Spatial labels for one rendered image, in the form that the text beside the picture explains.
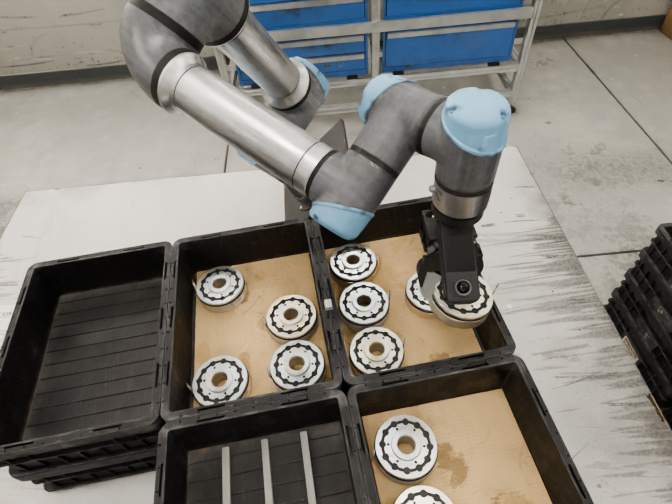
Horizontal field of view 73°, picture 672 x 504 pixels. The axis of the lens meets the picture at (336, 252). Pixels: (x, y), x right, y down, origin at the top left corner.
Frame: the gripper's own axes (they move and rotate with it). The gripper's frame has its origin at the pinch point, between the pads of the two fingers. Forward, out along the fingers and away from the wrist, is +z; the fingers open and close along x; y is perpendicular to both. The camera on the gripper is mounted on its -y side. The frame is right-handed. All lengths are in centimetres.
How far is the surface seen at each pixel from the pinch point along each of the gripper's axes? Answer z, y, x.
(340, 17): 37, 197, 3
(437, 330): 16.7, 3.1, -1.6
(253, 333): 16.9, 6.4, 35.5
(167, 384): 8.2, -7.1, 48.0
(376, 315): 13.9, 6.1, 10.3
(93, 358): 17, 4, 68
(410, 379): 6.7, -10.9, 7.0
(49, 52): 79, 282, 202
